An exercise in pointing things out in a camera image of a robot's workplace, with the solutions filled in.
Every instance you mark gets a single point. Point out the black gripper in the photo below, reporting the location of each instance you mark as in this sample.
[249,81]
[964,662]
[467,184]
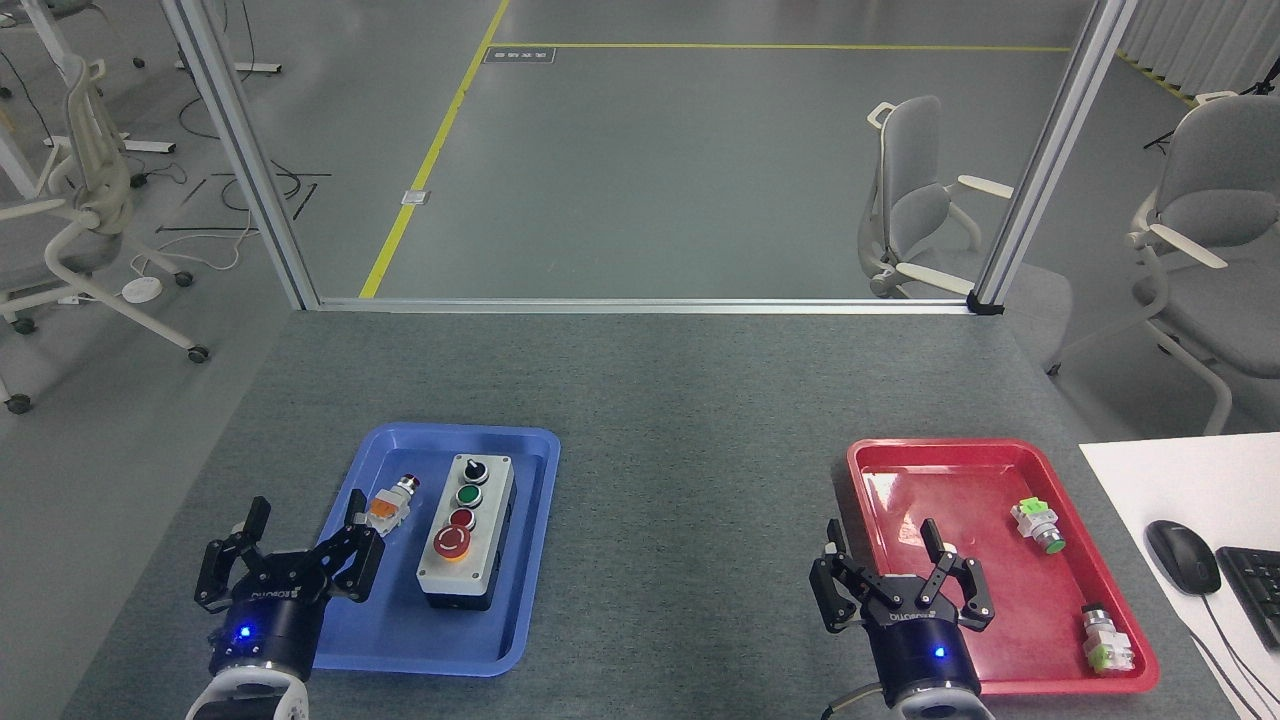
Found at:
[265,625]
[920,645]

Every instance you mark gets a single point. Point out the grey four-button control box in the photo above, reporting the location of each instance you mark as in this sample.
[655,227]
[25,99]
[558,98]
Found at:
[465,530]

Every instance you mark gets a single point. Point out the red push button orange block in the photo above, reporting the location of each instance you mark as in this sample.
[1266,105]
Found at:
[388,506]

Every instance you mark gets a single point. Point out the silver push button green block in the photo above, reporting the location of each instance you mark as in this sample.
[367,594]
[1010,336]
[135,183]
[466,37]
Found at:
[1105,640]

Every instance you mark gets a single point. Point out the red plastic tray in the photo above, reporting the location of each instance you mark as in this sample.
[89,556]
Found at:
[1010,600]

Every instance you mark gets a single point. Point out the blue plastic tray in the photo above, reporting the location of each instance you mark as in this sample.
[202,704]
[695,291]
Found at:
[410,630]

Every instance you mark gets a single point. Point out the black computer mouse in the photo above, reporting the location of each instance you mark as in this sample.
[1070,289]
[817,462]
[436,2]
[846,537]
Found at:
[1183,556]

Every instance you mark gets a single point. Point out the white desk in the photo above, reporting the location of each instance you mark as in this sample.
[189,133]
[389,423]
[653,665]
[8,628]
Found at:
[1170,480]

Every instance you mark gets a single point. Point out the white round floor disc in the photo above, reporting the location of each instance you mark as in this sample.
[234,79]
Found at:
[141,289]

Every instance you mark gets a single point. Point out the black keyboard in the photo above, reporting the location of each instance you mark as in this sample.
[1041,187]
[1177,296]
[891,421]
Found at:
[1255,595]

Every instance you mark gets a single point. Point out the grey office chair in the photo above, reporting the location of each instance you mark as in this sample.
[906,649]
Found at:
[915,200]
[1215,230]

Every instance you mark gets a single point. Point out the silver floor outlet plate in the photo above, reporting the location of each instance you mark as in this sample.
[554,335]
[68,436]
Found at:
[416,197]

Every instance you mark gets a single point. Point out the white mesh office chair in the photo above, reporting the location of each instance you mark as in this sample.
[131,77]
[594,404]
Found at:
[95,170]

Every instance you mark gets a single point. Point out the white desk foot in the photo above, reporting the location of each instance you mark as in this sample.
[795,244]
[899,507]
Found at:
[135,145]

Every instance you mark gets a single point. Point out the dark floor label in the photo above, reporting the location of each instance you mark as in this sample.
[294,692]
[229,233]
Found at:
[519,55]

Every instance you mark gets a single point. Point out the black tripod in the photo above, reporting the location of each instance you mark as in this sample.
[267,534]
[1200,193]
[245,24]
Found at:
[1215,110]

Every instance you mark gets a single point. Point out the green push button switch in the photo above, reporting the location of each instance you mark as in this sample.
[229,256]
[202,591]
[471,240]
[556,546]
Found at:
[1038,523]

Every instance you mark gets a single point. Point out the silver aluminium rail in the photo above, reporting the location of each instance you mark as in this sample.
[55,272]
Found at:
[640,306]

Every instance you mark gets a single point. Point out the silver aluminium post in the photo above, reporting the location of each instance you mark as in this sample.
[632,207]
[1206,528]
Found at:
[1050,150]
[240,150]

